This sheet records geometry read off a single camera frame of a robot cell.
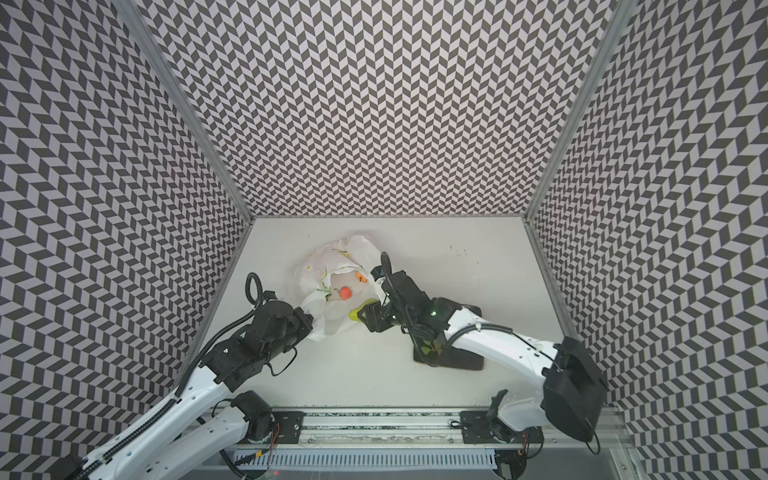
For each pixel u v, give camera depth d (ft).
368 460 2.27
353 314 2.43
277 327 1.88
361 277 3.22
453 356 2.71
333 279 2.69
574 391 1.32
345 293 3.09
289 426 2.37
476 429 2.39
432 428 2.46
